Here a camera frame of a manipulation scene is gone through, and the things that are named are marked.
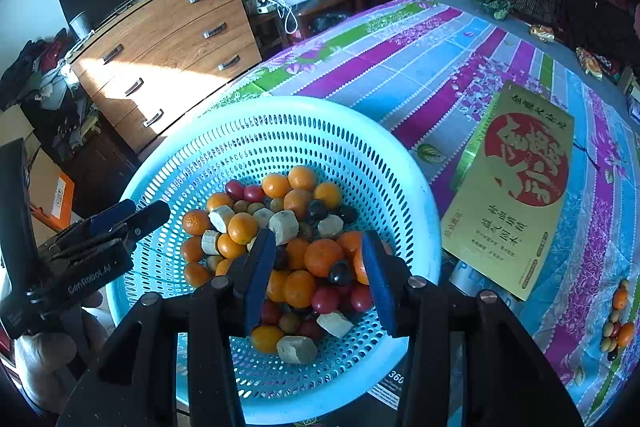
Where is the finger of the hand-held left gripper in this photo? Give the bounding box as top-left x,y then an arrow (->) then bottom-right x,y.
60,199 -> 137,242
87,199 -> 172,245

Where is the person's left hand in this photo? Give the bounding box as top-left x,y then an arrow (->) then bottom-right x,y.
15,294 -> 108,408

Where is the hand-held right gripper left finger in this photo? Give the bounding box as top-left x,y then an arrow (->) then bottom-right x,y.
56,228 -> 278,427

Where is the orange cardboard box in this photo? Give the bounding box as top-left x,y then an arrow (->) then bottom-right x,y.
27,147 -> 76,238

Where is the blue plastic colander basket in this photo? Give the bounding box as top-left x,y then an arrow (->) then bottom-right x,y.
104,96 -> 443,425

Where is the blue and white box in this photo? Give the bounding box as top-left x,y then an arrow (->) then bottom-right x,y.
625,72 -> 640,125

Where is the yellow box with red circle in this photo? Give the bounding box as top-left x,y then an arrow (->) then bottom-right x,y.
441,80 -> 576,303

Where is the black garment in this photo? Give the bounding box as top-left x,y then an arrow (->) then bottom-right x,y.
557,0 -> 640,72

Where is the green snack packet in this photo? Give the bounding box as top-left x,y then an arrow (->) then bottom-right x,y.
467,0 -> 512,22

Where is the pile of clothes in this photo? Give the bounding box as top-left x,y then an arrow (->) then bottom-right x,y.
0,29 -> 101,148

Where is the small black cup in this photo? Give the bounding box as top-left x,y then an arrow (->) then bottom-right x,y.
69,12 -> 95,40

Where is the black printed box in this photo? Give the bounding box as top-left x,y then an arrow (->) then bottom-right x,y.
367,347 -> 416,410

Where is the white charger cable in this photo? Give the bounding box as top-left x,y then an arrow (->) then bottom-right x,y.
250,0 -> 301,40

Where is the wooden chest of drawers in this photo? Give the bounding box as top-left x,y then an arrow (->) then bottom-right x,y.
70,0 -> 263,155

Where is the heap of oranges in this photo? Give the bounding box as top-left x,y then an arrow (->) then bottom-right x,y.
180,165 -> 388,354

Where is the striped floral bed sheet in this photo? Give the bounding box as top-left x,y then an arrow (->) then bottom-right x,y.
200,0 -> 640,418

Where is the pale blue printed box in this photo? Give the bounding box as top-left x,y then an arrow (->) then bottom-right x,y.
446,257 -> 521,308

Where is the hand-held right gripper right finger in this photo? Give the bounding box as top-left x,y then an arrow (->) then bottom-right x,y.
361,230 -> 585,427

